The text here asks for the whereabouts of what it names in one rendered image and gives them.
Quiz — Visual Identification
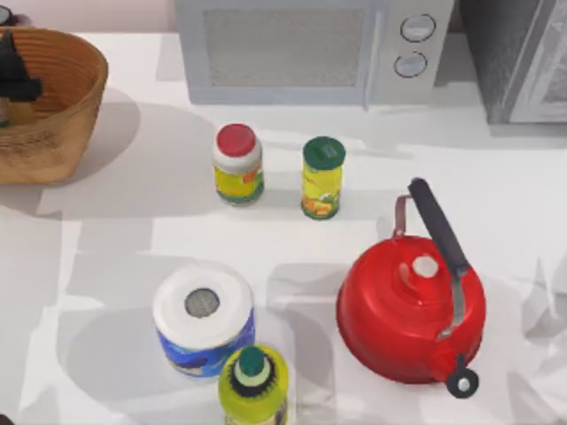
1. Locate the round grey microwave knob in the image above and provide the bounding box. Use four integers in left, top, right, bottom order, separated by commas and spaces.
392, 50, 429, 80
400, 12, 438, 43

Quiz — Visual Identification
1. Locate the pale microwave oven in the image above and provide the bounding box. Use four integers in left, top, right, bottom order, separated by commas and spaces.
174, 0, 455, 112

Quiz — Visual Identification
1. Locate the red kettle with black handle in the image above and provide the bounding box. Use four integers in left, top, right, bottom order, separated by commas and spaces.
336, 176, 487, 400

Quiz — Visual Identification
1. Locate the green-lidded yellow can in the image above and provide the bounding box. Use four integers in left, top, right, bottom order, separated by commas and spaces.
300, 135, 347, 220

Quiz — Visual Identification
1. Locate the pale microwave door handle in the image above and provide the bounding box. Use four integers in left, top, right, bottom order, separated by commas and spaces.
362, 10, 384, 112

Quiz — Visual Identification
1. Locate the white paper towel roll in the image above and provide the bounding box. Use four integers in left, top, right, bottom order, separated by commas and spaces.
151, 265, 257, 381

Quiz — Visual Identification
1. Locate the pale microwave door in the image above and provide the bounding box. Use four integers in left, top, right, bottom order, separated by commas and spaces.
187, 0, 378, 105

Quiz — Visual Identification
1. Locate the yellow bottle with green cap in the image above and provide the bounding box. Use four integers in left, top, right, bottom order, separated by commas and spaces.
217, 344, 291, 425

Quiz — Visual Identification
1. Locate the red-lidded yellow jar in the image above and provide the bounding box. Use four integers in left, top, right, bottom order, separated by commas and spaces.
212, 123, 266, 208

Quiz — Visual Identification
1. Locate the brown woven basket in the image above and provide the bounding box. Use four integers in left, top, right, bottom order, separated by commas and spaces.
0, 27, 110, 185

